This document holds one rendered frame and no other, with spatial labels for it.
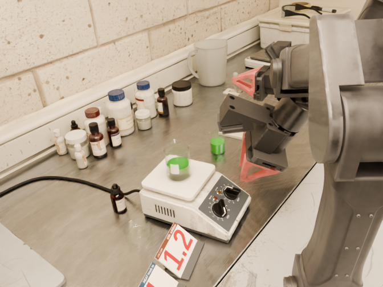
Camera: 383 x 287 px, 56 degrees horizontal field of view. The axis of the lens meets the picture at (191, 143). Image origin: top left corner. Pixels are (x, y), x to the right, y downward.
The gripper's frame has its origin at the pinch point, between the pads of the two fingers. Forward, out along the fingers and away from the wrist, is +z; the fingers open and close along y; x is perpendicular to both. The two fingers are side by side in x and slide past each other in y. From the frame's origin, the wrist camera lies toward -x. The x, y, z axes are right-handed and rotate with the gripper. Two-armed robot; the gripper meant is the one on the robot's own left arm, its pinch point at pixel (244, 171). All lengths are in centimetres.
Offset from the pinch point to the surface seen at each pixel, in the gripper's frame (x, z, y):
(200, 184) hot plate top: -6.8, 5.9, 1.5
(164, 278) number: -10.4, 10.8, 19.5
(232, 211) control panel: 0.8, 7.1, 4.7
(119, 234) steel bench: -18.3, 20.0, 8.6
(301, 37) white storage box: 38, 10, -99
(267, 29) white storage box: 26, 17, -109
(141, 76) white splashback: -22, 28, -55
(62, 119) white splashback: -40, 32, -29
